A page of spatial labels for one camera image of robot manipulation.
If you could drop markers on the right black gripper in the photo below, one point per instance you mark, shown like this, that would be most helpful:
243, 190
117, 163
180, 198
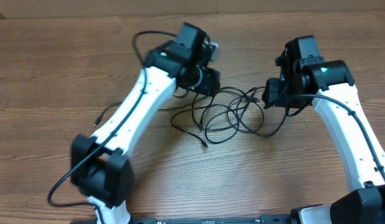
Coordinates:
273, 98

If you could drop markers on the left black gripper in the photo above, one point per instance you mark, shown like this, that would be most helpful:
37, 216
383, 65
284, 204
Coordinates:
210, 86

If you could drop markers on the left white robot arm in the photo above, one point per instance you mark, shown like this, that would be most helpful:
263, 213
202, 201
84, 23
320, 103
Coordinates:
101, 163

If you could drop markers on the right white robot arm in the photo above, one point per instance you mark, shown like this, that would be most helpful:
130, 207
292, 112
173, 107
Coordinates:
306, 79

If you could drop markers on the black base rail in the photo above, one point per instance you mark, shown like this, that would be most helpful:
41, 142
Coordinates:
263, 219

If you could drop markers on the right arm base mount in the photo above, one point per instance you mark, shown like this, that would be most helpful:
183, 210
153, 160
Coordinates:
312, 214

